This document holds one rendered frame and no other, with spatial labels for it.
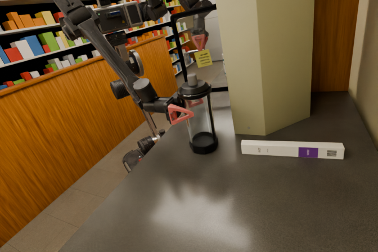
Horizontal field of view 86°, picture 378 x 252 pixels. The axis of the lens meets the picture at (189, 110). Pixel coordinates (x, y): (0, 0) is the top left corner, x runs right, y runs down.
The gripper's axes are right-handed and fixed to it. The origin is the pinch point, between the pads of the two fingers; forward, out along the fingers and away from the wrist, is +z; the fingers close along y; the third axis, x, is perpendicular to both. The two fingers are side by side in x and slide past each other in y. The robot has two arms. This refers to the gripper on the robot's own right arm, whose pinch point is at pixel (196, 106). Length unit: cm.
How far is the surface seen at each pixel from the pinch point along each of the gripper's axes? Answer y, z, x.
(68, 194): 18, -170, 122
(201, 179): -15.2, 5.1, 15.7
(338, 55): 46, 44, -1
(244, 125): 9.1, 13.2, 11.9
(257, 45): 9.7, 17.7, -16.0
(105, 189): 33, -132, 120
